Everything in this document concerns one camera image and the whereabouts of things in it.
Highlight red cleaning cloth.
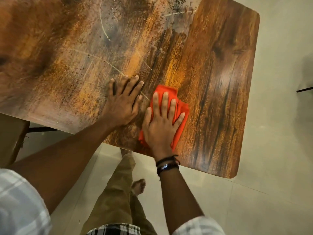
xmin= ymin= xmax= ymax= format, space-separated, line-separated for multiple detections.
xmin=138 ymin=85 xmax=190 ymax=152

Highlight wooden table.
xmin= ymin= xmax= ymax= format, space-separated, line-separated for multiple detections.
xmin=0 ymin=0 xmax=261 ymax=180

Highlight black white plaid shirt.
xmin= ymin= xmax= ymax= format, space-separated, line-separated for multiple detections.
xmin=0 ymin=168 xmax=225 ymax=235

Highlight person's right foot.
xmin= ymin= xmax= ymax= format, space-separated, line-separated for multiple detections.
xmin=131 ymin=178 xmax=146 ymax=196

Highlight person's left forearm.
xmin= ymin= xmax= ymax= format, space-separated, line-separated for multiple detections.
xmin=7 ymin=118 xmax=115 ymax=216

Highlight person's right hand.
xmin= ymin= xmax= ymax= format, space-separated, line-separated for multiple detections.
xmin=142 ymin=91 xmax=186 ymax=162

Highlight brown wooden chair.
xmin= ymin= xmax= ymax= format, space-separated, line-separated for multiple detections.
xmin=0 ymin=113 xmax=31 ymax=168

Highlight black cord bracelet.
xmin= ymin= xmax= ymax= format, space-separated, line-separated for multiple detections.
xmin=156 ymin=154 xmax=181 ymax=168

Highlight person's left hand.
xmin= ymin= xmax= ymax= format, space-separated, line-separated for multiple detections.
xmin=101 ymin=75 xmax=145 ymax=129

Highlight khaki trousers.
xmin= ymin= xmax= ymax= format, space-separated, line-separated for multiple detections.
xmin=80 ymin=154 xmax=158 ymax=235

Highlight person's right forearm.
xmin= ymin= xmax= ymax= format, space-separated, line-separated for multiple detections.
xmin=160 ymin=168 xmax=205 ymax=235

